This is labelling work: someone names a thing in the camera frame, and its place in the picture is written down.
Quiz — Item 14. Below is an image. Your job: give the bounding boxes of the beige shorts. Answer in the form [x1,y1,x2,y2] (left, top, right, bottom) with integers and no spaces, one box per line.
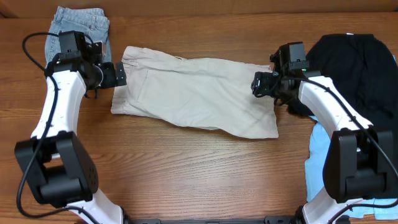
[111,46,279,139]

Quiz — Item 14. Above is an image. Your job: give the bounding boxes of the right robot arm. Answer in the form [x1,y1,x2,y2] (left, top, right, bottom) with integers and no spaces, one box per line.
[251,42,397,224]

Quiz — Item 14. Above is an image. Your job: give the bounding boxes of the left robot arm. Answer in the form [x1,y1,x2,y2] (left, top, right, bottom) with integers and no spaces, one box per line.
[14,31,131,223]

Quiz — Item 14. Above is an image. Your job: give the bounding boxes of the folded light blue jeans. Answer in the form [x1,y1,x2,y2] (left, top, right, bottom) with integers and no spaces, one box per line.
[49,6,112,62]

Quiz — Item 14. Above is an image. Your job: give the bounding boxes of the light blue garment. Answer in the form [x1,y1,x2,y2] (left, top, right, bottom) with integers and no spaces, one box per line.
[303,55,398,219]

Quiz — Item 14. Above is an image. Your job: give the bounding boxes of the black garment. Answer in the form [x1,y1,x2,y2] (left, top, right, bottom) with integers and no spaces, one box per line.
[287,33,398,131]

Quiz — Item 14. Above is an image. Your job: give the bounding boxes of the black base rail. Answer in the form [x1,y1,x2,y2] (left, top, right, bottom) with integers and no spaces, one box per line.
[123,215,306,224]

